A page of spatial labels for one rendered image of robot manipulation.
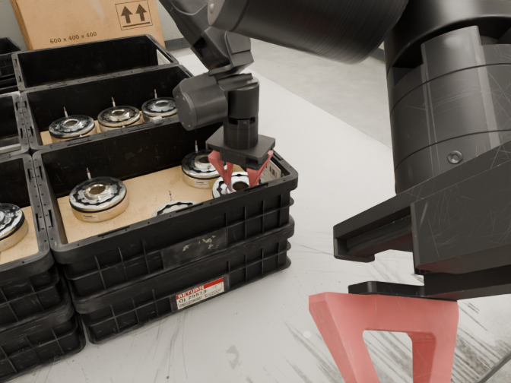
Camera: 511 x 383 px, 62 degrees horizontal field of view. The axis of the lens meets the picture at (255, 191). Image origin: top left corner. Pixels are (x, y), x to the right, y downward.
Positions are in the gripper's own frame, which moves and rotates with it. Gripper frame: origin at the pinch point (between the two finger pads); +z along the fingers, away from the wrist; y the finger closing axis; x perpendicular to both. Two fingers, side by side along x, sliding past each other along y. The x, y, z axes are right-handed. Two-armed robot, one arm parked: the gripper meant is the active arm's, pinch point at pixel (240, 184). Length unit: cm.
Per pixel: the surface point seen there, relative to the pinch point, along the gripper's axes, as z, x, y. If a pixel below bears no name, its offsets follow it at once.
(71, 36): 67, 186, -234
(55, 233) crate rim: -3.6, -26.2, -16.6
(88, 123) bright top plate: 5.3, 11.4, -46.2
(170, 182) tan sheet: 7.0, 2.4, -17.3
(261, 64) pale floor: 99, 274, -114
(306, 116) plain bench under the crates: 21, 66, -8
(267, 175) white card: 1.6, 6.3, 2.5
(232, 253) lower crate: 8.1, -9.0, 2.7
